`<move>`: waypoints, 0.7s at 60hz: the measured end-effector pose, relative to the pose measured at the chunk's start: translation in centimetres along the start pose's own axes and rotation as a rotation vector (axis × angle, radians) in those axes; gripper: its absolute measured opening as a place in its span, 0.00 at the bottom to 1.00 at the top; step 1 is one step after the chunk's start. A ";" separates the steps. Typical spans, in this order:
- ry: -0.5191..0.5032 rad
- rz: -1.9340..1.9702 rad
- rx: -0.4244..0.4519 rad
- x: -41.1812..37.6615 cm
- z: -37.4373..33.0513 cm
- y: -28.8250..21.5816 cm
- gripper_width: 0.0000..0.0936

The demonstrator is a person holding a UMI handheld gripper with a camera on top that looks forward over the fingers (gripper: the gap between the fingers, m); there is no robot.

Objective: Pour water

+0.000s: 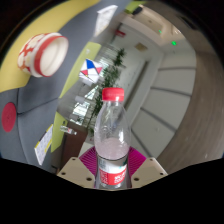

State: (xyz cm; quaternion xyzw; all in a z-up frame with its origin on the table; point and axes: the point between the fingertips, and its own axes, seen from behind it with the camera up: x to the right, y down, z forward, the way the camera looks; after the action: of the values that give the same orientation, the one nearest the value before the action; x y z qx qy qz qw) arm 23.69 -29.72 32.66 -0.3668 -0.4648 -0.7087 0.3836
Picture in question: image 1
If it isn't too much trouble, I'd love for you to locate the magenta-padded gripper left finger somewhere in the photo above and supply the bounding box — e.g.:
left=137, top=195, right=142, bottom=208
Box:
left=56, top=146, right=100, bottom=190

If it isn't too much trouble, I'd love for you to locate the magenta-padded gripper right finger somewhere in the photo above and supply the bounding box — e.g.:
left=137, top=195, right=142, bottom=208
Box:
left=127, top=146, right=169, bottom=189

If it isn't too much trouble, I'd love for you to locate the clear red-capped water bottle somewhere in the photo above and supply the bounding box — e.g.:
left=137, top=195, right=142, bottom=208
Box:
left=93, top=87, right=132, bottom=190

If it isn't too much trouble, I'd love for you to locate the yellow-edged open booklet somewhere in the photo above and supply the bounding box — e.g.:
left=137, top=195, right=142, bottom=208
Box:
left=33, top=123, right=54, bottom=166

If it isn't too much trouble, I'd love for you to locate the small clear plastic bottle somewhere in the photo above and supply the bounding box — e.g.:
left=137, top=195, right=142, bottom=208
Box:
left=59, top=125, right=78, bottom=136

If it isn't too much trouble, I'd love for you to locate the flat round red coaster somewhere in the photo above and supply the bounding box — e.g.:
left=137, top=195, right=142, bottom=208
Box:
left=1, top=101, right=18, bottom=133

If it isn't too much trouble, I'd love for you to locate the group of potted green plants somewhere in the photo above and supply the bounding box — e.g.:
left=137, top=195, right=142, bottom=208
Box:
left=88, top=48, right=127, bottom=134

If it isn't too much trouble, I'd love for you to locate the white box with coloured triangles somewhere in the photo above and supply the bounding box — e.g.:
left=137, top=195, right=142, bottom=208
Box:
left=78, top=58, right=104, bottom=84

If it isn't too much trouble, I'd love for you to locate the red white patterned mug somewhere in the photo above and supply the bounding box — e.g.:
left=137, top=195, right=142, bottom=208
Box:
left=17, top=32, right=70, bottom=78

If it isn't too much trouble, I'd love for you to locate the black chair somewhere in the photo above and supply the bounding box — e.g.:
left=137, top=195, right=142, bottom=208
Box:
left=132, top=6, right=144, bottom=15

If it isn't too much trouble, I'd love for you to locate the lime green chair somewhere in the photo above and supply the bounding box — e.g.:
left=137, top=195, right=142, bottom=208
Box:
left=124, top=1, right=145, bottom=14

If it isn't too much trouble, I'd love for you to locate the framed wall picture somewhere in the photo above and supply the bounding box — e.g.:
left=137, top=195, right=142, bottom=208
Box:
left=134, top=42, right=149, bottom=53

